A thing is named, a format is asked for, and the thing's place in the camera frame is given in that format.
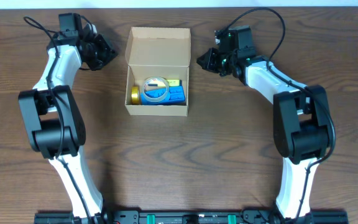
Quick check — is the yellow highlighter pen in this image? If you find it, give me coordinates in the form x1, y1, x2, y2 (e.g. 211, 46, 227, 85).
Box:
147, 78, 181, 87

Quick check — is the blue plastic tape dispenser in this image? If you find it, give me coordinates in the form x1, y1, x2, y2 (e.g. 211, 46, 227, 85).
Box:
140, 86, 186, 105

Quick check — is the small yellow tape roll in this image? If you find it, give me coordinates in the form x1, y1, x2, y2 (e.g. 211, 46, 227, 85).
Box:
131, 86, 141, 105

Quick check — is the cardboard box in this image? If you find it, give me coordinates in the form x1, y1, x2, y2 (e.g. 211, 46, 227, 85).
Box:
124, 27, 191, 116

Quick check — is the clear adhesive tape roll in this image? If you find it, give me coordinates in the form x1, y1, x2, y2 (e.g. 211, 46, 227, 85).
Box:
141, 77, 170, 102

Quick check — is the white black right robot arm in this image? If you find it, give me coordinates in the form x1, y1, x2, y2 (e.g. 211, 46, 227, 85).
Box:
197, 48, 336, 223

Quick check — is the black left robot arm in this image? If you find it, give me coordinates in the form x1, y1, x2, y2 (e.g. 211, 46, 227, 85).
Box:
18, 32, 116, 223

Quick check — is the right black cable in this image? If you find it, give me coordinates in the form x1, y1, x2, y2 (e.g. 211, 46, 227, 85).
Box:
222, 6, 337, 224

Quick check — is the black mounting rail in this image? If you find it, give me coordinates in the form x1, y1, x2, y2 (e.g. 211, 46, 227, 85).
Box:
34, 209, 349, 224

